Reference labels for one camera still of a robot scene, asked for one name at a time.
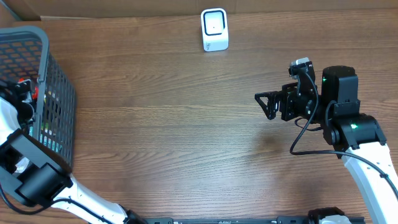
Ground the orange cracker pack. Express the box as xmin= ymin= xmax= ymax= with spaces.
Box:
xmin=18 ymin=78 xmax=39 ymax=101

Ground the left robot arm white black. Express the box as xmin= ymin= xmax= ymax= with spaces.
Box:
xmin=1 ymin=80 xmax=145 ymax=223

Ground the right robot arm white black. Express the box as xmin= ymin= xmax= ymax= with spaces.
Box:
xmin=254 ymin=58 xmax=397 ymax=223

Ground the white barcode scanner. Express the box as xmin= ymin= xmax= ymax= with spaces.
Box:
xmin=200 ymin=8 xmax=229 ymax=52

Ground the grey plastic shopping basket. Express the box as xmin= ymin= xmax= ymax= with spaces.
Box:
xmin=1 ymin=26 xmax=76 ymax=166

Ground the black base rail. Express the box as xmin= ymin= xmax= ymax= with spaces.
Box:
xmin=141 ymin=216 xmax=366 ymax=224

